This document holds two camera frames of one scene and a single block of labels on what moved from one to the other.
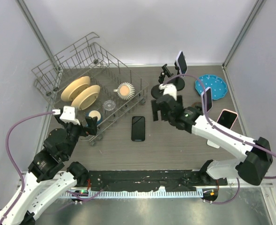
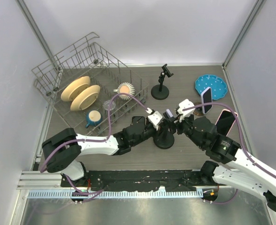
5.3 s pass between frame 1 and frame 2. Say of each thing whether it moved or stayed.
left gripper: moved
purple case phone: moved
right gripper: moved
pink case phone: stayed
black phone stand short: stayed
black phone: stayed
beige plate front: stayed
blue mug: stayed
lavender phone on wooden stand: stayed
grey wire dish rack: stayed
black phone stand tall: moved
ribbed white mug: stayed
